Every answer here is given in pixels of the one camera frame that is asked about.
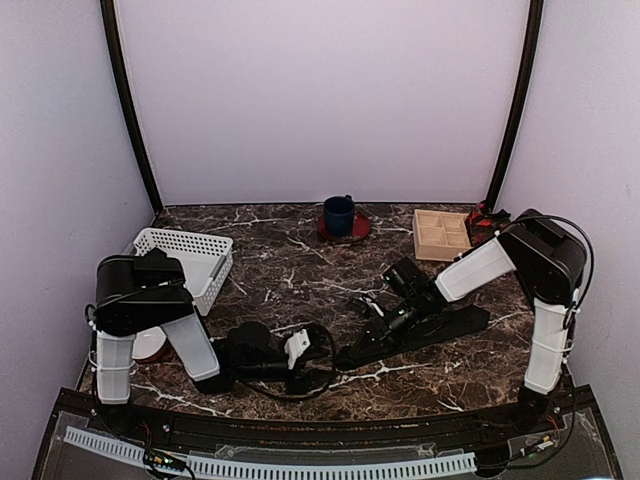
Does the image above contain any red saucer plate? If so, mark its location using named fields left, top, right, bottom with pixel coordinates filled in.
left=317, top=211, right=371, bottom=245

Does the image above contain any white slotted cable duct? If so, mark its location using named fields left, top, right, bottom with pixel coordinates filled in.
left=63, top=425, right=476, bottom=480

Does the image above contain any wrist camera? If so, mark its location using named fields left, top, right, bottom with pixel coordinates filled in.
left=284, top=324, right=331, bottom=370
left=358, top=295, right=386, bottom=320

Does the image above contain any white red bowl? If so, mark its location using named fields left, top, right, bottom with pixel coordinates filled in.
left=132, top=327, right=167, bottom=361

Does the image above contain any brown patterned rolled tie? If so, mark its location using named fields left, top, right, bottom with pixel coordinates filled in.
left=492, top=209, right=511, bottom=226

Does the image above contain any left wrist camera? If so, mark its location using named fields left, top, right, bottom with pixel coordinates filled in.
left=284, top=324, right=331, bottom=370

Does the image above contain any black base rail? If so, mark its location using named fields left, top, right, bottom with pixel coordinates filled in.
left=92, top=399, right=591, bottom=454

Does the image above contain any black necktie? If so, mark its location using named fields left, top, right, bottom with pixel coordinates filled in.
left=344, top=305, right=492, bottom=369

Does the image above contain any left black frame post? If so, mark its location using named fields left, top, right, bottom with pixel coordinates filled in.
left=99, top=0, right=164, bottom=215

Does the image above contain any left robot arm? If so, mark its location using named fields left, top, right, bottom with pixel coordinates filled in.
left=85, top=248, right=337, bottom=436

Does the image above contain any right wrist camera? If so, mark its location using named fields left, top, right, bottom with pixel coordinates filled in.
left=358, top=295, right=386, bottom=320

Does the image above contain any red patterned rolled tie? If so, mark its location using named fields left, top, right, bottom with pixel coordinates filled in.
left=464, top=202, right=501, bottom=247

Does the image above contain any white plastic basket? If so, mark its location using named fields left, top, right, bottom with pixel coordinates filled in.
left=133, top=228, right=233, bottom=317

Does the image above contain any right black frame post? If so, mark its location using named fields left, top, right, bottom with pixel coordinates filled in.
left=484, top=0, right=544, bottom=211

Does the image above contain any dark blue mug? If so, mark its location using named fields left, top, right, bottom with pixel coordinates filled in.
left=323, top=195, right=355, bottom=237

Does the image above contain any black frame post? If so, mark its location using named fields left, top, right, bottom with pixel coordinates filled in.
left=484, top=0, right=544, bottom=211
left=99, top=0, right=164, bottom=215

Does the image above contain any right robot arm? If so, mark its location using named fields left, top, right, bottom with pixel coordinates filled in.
left=336, top=209, right=594, bottom=434

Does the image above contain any wooden compartment box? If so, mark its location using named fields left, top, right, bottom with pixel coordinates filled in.
left=412, top=209, right=471, bottom=262

